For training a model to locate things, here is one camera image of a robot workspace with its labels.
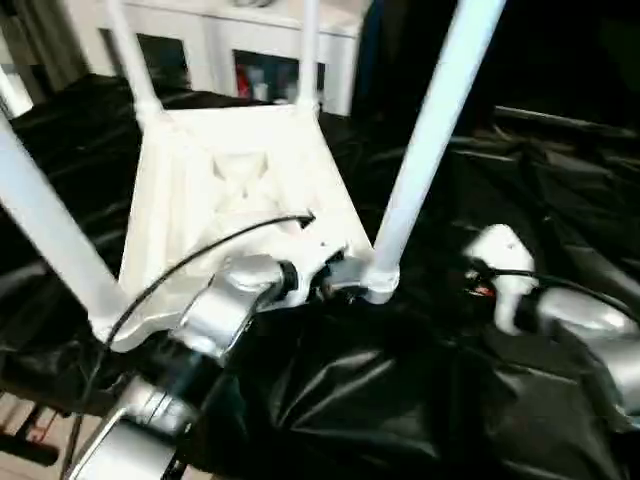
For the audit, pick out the white plastic table leg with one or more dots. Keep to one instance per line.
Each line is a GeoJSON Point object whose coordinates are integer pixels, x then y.
{"type": "Point", "coordinates": [135, 55]}
{"type": "Point", "coordinates": [308, 50]}
{"type": "Point", "coordinates": [50, 230]}
{"type": "Point", "coordinates": [430, 130]}

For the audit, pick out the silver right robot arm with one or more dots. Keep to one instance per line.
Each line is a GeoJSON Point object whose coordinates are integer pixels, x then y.
{"type": "Point", "coordinates": [590, 340]}

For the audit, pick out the black plastic mat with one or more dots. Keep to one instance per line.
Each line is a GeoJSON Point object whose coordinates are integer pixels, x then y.
{"type": "Point", "coordinates": [480, 380]}

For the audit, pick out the red carton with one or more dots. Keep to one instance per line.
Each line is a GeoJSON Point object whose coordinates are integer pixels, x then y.
{"type": "Point", "coordinates": [243, 78]}

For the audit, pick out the black cabinet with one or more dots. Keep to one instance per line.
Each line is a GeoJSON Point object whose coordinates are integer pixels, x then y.
{"type": "Point", "coordinates": [420, 50]}

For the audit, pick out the white cabinet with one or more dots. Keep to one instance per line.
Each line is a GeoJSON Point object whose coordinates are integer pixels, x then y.
{"type": "Point", "coordinates": [230, 35]}

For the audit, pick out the black metal stand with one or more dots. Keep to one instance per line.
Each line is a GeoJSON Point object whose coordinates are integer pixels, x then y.
{"type": "Point", "coordinates": [25, 435]}

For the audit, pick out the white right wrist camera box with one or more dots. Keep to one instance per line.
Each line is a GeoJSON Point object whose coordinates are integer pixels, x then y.
{"type": "Point", "coordinates": [500, 265]}

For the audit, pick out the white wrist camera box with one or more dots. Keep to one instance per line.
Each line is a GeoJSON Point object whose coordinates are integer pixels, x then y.
{"type": "Point", "coordinates": [315, 255]}
{"type": "Point", "coordinates": [500, 265]}

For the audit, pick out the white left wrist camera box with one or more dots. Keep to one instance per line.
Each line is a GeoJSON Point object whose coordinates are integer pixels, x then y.
{"type": "Point", "coordinates": [315, 255]}

